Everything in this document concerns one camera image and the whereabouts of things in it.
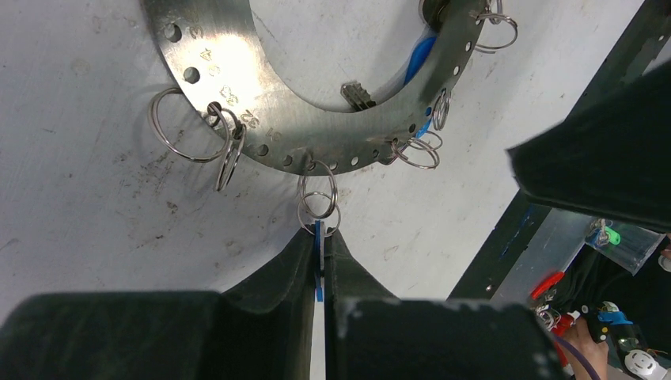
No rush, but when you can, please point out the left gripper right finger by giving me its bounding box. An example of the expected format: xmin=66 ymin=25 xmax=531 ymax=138
xmin=324 ymin=232 xmax=565 ymax=379

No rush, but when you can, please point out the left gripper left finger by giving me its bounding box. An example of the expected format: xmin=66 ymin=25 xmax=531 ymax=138
xmin=1 ymin=230 xmax=315 ymax=379

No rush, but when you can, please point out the blue capped key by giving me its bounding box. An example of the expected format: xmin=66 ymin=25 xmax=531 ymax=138
xmin=313 ymin=219 xmax=325 ymax=302
xmin=340 ymin=36 xmax=437 ymax=112

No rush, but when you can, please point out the round metal keyring disc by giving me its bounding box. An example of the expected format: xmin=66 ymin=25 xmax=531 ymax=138
xmin=140 ymin=0 xmax=520 ymax=237

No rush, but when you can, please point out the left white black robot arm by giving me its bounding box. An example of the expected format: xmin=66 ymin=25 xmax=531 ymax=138
xmin=1 ymin=64 xmax=670 ymax=379

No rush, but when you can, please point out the person's hand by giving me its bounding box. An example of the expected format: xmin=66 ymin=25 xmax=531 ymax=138
xmin=561 ymin=317 xmax=608 ymax=380

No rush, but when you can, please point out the clear bag with green item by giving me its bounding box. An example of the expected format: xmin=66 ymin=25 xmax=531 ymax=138
xmin=584 ymin=218 xmax=665 ymax=276

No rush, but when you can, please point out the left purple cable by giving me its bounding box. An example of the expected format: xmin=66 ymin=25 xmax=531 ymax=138
xmin=553 ymin=335 xmax=604 ymax=380

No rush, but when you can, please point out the aluminium front rail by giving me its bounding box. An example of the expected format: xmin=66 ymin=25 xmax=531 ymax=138
xmin=491 ymin=209 xmax=593 ymax=306

